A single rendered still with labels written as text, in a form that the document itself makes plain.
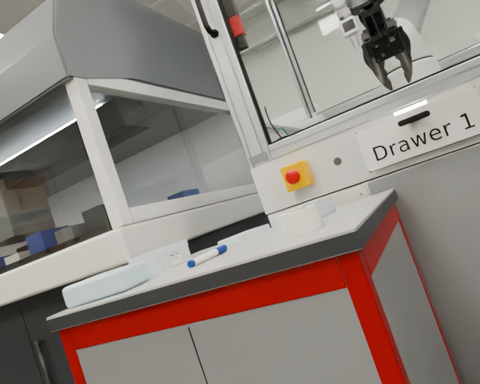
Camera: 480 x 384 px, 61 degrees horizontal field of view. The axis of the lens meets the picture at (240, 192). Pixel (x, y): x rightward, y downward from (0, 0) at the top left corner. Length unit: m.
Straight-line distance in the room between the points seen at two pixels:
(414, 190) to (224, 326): 0.66
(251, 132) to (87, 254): 0.61
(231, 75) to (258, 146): 0.23
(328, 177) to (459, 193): 0.32
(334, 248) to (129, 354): 0.43
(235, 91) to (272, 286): 0.78
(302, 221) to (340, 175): 0.51
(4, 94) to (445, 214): 1.33
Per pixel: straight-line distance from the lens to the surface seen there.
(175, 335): 0.72
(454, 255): 1.16
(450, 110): 1.11
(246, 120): 1.24
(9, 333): 1.81
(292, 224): 0.66
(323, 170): 1.16
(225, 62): 1.29
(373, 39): 0.91
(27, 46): 1.46
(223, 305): 0.65
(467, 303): 1.19
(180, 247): 1.02
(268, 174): 1.21
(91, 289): 0.84
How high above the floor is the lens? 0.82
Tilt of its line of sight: 3 degrees up
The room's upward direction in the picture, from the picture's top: 19 degrees counter-clockwise
